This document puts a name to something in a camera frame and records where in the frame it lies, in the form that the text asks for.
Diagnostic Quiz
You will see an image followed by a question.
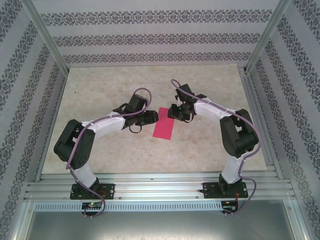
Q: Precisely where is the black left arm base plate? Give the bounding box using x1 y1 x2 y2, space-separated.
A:
70 183 116 200

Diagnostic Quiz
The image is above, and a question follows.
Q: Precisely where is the grey metal sheet panel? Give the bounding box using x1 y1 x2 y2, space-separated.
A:
21 209 305 240

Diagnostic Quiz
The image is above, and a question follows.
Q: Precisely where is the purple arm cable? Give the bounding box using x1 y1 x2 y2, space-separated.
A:
170 79 262 217
65 87 154 220

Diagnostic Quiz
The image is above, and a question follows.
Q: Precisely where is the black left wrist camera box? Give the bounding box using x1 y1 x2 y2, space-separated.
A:
128 93 148 111

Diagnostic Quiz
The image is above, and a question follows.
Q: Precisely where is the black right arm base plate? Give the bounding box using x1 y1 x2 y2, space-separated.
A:
202 181 248 200

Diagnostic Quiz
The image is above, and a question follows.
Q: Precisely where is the aluminium frame post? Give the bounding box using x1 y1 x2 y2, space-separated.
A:
246 0 292 74
19 0 70 74

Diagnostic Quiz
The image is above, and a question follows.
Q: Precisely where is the perforated metal cable tray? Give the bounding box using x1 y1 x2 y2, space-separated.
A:
33 201 223 211

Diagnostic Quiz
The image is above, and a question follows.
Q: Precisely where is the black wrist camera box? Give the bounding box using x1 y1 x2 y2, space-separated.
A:
174 83 193 101
128 93 148 111

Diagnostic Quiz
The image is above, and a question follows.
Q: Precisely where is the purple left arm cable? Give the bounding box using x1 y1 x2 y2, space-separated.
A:
65 87 154 220

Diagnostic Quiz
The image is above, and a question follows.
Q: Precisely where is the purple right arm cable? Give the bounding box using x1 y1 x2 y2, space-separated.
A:
170 79 262 217

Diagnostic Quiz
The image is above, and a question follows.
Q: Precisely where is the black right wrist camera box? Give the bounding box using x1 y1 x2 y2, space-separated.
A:
174 83 193 101

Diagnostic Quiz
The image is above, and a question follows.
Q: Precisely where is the aluminium side rail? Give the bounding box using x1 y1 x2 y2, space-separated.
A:
238 66 283 180
34 72 70 181

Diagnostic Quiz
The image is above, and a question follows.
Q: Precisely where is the aluminium mounting rail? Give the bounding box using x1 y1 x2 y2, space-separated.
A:
23 171 297 203

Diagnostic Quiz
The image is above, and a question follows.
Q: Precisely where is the pink paper sheet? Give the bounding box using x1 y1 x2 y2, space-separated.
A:
152 107 175 140

